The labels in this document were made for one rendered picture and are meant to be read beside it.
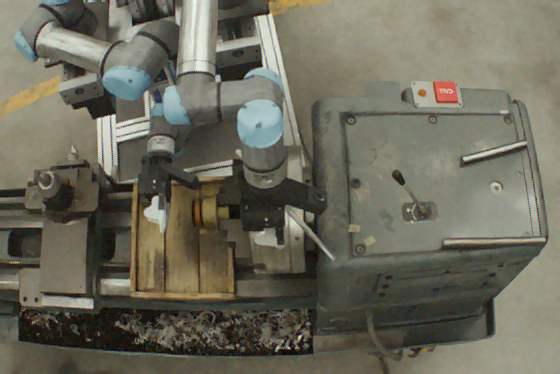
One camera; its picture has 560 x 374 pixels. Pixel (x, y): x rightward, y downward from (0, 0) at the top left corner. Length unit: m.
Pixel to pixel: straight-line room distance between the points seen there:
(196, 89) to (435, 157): 0.63
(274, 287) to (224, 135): 1.07
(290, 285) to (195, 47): 0.84
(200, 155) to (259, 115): 1.66
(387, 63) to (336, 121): 1.63
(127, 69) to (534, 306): 2.04
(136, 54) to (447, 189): 0.80
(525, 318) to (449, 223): 1.41
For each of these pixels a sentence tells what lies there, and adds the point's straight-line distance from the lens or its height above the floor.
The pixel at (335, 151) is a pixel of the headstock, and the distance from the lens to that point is 1.61.
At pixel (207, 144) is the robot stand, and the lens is 2.82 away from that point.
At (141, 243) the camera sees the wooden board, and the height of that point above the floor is 0.89.
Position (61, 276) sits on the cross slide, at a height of 0.97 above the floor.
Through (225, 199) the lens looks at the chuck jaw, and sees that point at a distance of 1.71.
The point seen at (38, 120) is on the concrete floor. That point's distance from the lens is 3.40.
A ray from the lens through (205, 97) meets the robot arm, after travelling 1.25.
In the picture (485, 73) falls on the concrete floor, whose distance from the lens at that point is 3.33.
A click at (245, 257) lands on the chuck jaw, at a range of 1.66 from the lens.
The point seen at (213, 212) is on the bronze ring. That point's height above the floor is 1.12.
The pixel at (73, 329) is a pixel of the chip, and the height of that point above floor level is 0.55.
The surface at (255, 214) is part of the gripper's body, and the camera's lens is 1.30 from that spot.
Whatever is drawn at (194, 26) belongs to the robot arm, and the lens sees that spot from 1.32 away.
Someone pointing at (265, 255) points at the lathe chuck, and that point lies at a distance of 1.62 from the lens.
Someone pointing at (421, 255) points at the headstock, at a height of 1.25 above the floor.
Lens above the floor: 2.70
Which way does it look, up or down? 67 degrees down
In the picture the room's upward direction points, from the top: 8 degrees counter-clockwise
